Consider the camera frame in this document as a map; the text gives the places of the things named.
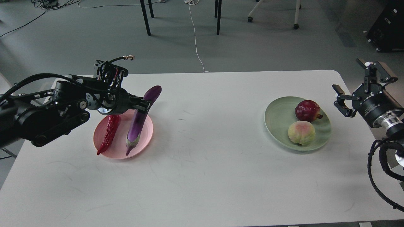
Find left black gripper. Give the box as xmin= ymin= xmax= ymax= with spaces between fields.
xmin=98 ymin=89 xmax=151 ymax=115

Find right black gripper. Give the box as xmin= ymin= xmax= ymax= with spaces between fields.
xmin=332 ymin=58 xmax=403 ymax=128

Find purple eggplant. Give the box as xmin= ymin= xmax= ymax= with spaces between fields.
xmin=125 ymin=85 xmax=162 ymax=156

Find red chili pepper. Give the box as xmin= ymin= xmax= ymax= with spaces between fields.
xmin=97 ymin=115 xmax=121 ymax=155

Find red pomegranate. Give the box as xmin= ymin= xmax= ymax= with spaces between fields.
xmin=295 ymin=100 xmax=323 ymax=122

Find green pink peach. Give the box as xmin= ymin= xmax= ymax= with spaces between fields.
xmin=288 ymin=121 xmax=316 ymax=145

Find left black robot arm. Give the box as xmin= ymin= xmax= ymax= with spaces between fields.
xmin=0 ymin=55 xmax=152 ymax=148

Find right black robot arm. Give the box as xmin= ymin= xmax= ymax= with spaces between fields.
xmin=332 ymin=58 xmax=404 ymax=211

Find pink plate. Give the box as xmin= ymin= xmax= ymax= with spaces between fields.
xmin=93 ymin=110 xmax=153 ymax=159

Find black equipment case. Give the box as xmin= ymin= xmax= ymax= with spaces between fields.
xmin=366 ymin=0 xmax=404 ymax=53

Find black table legs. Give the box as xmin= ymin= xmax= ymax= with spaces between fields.
xmin=140 ymin=0 xmax=222 ymax=36

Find white rolling chair base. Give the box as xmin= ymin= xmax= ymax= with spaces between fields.
xmin=247 ymin=0 xmax=301 ymax=30

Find white chair at left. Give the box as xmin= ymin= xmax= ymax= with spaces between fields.
xmin=0 ymin=73 xmax=19 ymax=159

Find white floor cable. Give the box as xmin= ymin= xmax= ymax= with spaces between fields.
xmin=184 ymin=0 xmax=210 ymax=73

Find black floor cables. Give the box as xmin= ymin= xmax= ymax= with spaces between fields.
xmin=0 ymin=0 xmax=82 ymax=39

